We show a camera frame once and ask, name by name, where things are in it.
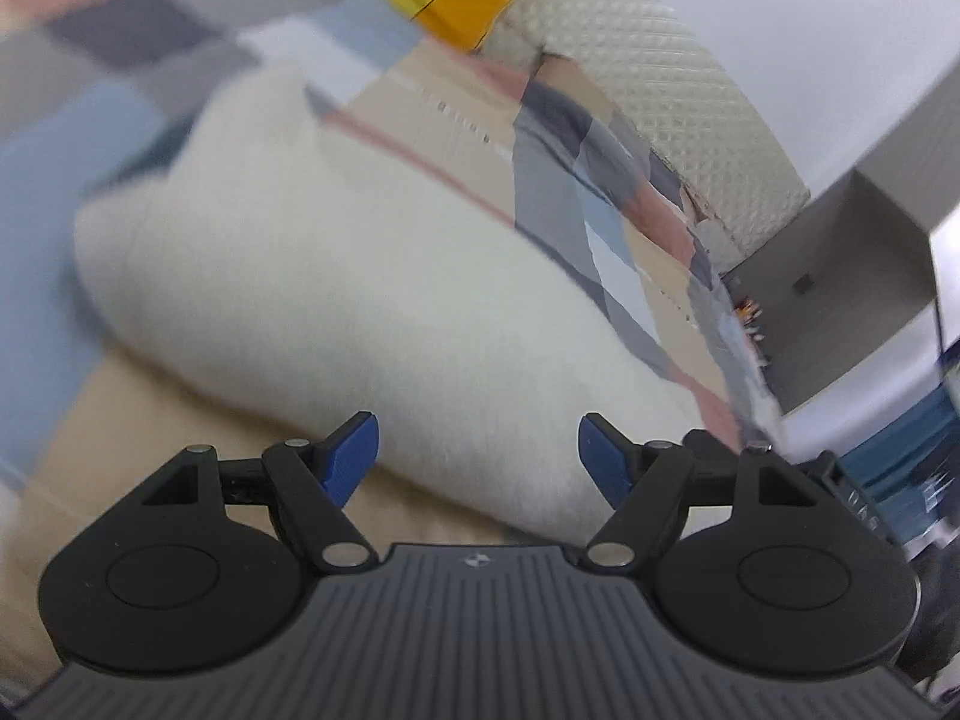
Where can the cream quilted headboard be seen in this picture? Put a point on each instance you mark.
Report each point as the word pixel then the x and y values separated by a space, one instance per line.
pixel 675 75

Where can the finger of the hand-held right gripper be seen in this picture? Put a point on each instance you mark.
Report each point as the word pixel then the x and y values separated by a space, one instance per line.
pixel 712 457

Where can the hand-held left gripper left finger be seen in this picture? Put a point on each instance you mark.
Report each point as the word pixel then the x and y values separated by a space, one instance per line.
pixel 352 457

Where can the grey wardrobe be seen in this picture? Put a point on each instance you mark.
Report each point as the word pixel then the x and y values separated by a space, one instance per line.
pixel 862 240

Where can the checkered patchwork quilt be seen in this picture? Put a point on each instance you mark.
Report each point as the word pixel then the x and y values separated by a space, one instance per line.
pixel 90 127

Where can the cream sweater with navy pattern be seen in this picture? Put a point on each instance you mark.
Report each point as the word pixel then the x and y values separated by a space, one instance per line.
pixel 337 277

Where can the dark wall socket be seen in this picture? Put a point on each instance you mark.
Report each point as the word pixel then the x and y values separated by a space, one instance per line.
pixel 804 286

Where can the checkered pillow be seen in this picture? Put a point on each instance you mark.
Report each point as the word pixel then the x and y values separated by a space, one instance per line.
pixel 577 150

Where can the group of small bottles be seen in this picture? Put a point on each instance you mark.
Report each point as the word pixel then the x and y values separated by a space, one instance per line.
pixel 750 319

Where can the blue hanging clothes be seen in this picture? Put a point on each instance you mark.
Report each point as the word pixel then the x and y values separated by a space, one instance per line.
pixel 900 442

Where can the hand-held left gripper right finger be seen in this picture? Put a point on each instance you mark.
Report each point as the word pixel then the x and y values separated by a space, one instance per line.
pixel 604 461

